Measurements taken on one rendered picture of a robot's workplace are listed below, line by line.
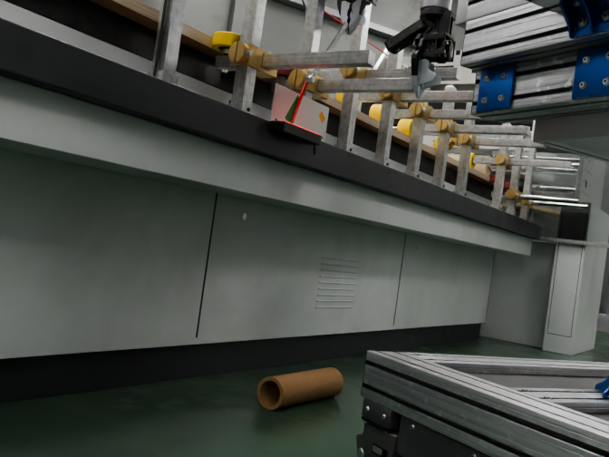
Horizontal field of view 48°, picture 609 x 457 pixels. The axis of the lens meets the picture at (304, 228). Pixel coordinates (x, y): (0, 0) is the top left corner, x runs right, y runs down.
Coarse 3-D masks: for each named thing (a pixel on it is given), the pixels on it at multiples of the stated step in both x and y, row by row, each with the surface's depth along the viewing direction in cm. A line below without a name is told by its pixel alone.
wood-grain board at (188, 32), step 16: (96, 0) 146; (112, 0) 145; (128, 0) 148; (128, 16) 155; (144, 16) 153; (192, 32) 166; (208, 48) 172; (336, 112) 232; (368, 128) 253; (400, 144) 280; (448, 160) 310; (480, 176) 349
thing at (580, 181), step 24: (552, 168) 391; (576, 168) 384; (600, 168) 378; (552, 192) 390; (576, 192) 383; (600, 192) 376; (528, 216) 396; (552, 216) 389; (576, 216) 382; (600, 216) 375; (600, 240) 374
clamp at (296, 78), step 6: (294, 72) 180; (300, 72) 178; (306, 72) 180; (288, 78) 180; (294, 78) 179; (300, 78) 178; (318, 78) 184; (294, 84) 179; (300, 84) 178; (312, 84) 181; (294, 90) 183; (306, 90) 181; (312, 90) 182; (312, 96) 188; (318, 96) 186; (324, 96) 187
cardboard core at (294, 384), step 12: (300, 372) 180; (312, 372) 183; (324, 372) 187; (336, 372) 191; (264, 384) 171; (276, 384) 176; (288, 384) 169; (300, 384) 173; (312, 384) 178; (324, 384) 183; (336, 384) 188; (264, 396) 171; (276, 396) 175; (288, 396) 168; (300, 396) 173; (312, 396) 178; (324, 396) 185; (276, 408) 168
